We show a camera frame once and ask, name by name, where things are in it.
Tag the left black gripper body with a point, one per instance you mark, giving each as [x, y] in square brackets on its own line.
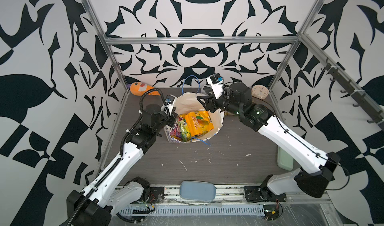
[171, 119]

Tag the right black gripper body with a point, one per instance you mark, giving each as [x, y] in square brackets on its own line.
[225, 103]

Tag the blue checkered paper bag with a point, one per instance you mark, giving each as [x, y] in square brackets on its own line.
[187, 102]

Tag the yellow orange candy bag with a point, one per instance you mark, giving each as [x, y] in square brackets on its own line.
[199, 123]

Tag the gold snack bag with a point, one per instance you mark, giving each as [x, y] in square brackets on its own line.
[229, 114]

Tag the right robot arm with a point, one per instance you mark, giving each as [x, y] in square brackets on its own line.
[316, 166]

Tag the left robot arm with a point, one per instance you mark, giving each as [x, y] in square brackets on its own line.
[99, 201]

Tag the beige alarm clock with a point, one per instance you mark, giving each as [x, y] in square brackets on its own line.
[260, 92]

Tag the orange plush toy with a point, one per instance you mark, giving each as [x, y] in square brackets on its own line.
[139, 88]

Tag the light green container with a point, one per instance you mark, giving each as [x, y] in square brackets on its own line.
[284, 160]

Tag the small circuit board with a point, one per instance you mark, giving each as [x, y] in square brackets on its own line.
[272, 212]

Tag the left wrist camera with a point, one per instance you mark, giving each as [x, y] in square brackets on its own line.
[171, 101]

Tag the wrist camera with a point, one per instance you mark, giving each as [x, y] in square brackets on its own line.
[171, 101]
[217, 84]

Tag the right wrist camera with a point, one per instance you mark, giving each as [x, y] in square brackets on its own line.
[217, 84]

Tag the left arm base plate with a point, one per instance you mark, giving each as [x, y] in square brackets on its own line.
[153, 195]

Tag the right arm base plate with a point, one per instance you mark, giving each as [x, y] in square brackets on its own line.
[257, 194]

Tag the white cable duct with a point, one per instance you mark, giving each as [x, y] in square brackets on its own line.
[203, 210]

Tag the black hook rail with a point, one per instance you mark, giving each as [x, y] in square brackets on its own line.
[361, 97]

